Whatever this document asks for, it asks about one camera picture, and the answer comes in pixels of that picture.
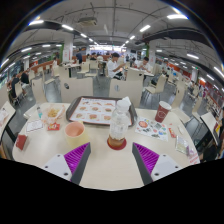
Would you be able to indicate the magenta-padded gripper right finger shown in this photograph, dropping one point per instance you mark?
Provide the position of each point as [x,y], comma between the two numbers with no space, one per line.
[148,160]

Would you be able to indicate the clear wrapped packet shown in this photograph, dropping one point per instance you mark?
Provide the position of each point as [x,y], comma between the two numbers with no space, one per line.
[182,144]

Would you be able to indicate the group of beige chairs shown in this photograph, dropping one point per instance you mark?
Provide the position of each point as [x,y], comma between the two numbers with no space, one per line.
[159,83]

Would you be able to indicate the flat round red coaster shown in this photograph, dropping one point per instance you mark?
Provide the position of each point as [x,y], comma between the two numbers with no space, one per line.
[116,148]

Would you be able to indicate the beige neighbouring table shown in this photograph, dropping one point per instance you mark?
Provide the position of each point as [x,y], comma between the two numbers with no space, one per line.
[208,121]
[6,115]

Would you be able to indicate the beige chair with round hole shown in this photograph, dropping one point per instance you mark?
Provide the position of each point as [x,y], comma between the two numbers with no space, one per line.
[76,89]
[128,91]

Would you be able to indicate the ceiling air conditioner unit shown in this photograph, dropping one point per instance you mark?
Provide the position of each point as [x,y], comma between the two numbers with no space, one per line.
[87,21]

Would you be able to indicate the clear tea bottle white cap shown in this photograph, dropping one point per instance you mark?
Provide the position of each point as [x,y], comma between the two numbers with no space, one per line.
[118,128]

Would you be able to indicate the white paper card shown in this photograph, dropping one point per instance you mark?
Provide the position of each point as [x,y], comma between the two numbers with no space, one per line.
[34,126]

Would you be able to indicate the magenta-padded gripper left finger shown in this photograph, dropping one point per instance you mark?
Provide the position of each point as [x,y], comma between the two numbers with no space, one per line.
[75,160]

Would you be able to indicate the dark food tray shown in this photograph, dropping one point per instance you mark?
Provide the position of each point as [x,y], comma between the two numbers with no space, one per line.
[69,111]

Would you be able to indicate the colourful sticker leaflet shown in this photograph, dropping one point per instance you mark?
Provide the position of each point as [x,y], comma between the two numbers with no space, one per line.
[151,128]

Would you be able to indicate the white paper receipt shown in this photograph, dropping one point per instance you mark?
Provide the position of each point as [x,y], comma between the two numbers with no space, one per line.
[194,158]

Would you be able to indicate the red paper cup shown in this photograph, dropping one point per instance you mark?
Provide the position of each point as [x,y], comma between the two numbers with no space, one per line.
[162,112]

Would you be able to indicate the group of ceiling lights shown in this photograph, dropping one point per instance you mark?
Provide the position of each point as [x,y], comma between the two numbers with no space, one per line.
[176,16]

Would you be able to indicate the red sauce packet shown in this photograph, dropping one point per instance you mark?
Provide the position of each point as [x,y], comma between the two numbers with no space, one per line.
[172,132]

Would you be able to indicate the small clear blue bottle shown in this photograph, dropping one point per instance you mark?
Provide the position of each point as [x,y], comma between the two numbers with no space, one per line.
[39,112]

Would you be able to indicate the person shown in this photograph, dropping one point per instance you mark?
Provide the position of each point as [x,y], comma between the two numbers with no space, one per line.
[54,64]
[79,57]
[113,68]
[25,80]
[14,85]
[145,65]

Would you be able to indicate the yellow mug pink inside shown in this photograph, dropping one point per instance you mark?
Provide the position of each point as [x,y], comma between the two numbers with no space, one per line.
[76,133]

